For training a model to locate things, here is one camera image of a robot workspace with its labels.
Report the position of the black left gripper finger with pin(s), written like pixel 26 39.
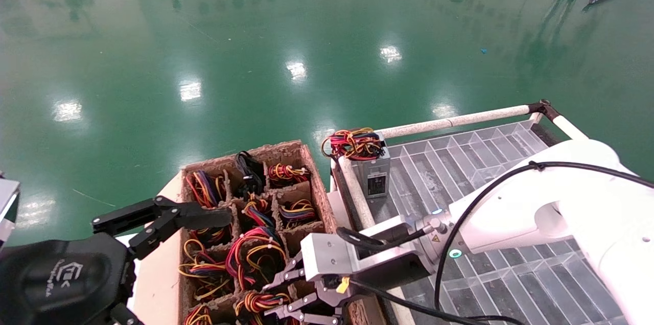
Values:
pixel 199 217

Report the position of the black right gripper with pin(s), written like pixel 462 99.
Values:
pixel 393 269

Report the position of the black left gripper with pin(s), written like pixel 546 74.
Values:
pixel 56 284

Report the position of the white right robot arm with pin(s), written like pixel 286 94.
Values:
pixel 562 197

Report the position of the brown divided cardboard box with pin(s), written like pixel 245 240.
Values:
pixel 322 192

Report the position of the clear divided plastic tray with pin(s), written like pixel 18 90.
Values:
pixel 485 151

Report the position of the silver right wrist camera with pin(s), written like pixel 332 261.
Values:
pixel 327 258

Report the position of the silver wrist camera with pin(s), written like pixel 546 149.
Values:
pixel 327 258
pixel 7 207

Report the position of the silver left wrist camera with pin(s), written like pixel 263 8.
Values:
pixel 7 207

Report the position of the white pipe rack frame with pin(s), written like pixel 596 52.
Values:
pixel 460 120

